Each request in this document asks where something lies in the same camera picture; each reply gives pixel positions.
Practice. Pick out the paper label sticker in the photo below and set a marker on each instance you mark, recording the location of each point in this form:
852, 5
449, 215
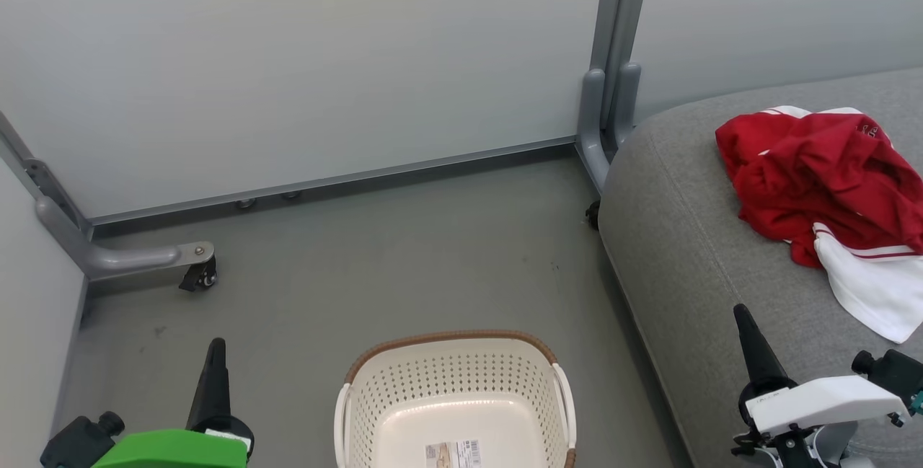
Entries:
453, 455

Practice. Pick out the red garment with white trim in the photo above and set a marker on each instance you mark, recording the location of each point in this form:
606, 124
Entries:
815, 165

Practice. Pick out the grey partition post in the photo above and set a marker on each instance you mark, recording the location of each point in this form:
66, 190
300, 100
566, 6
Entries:
613, 57

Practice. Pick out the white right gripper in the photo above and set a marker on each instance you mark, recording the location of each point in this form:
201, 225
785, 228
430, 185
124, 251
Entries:
822, 399

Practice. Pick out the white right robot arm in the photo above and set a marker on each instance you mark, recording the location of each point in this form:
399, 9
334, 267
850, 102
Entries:
815, 450

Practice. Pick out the small metal levelling foot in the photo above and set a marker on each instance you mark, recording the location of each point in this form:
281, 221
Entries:
290, 195
246, 202

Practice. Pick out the cream perforated laundry basket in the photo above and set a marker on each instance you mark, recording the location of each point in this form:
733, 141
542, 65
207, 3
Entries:
454, 389

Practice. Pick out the grey partition base rail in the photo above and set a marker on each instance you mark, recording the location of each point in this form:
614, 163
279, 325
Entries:
332, 183

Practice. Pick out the grey partition foot bracket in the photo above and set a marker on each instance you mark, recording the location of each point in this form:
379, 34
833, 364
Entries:
108, 257

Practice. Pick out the black caster wheel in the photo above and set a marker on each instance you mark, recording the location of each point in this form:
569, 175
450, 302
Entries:
200, 275
593, 215

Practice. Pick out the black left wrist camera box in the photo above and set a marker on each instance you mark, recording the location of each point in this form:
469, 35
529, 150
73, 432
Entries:
76, 446

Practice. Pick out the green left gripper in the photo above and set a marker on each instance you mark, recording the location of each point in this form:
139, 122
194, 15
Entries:
173, 450

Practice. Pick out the grey fabric sofa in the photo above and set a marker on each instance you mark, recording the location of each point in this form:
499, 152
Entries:
685, 273

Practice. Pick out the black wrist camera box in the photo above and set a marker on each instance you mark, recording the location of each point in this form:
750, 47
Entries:
76, 446
898, 374

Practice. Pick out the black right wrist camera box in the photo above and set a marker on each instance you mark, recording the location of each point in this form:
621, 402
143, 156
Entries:
898, 374

